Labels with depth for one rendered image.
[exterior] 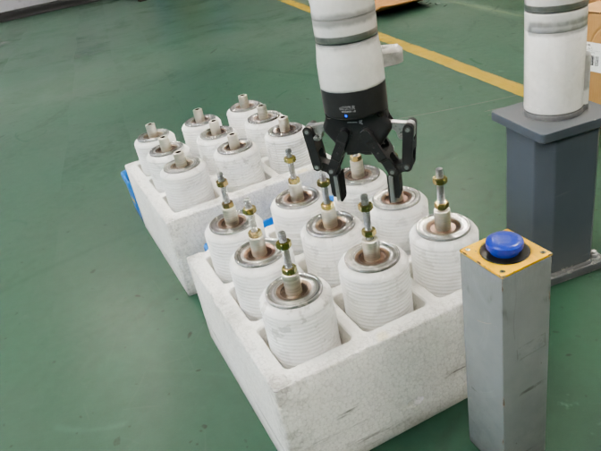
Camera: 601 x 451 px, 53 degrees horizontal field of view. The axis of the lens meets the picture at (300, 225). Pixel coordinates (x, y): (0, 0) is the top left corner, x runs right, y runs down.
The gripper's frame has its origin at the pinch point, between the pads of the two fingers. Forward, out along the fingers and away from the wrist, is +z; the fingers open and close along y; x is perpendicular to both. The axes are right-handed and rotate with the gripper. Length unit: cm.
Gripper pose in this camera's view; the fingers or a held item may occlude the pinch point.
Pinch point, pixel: (367, 190)
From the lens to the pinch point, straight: 77.4
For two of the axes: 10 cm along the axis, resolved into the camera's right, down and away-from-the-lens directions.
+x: 3.5, -5.2, 7.8
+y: 9.2, 0.4, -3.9
